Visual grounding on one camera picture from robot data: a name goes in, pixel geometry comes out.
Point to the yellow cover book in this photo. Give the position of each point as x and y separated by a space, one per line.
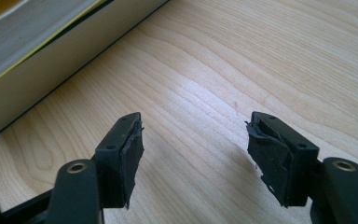
12 46

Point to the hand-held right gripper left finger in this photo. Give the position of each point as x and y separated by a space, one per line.
118 161

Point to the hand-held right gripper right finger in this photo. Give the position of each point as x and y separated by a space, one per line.
282 161

